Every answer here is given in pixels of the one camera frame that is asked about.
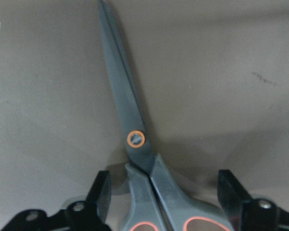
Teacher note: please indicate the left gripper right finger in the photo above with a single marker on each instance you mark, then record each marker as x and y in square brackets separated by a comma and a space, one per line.
[246, 213]

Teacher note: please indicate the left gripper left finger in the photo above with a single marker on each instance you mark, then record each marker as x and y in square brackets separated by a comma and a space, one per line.
[81, 215]

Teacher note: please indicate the grey orange scissors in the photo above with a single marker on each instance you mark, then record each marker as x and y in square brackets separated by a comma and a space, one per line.
[156, 199]

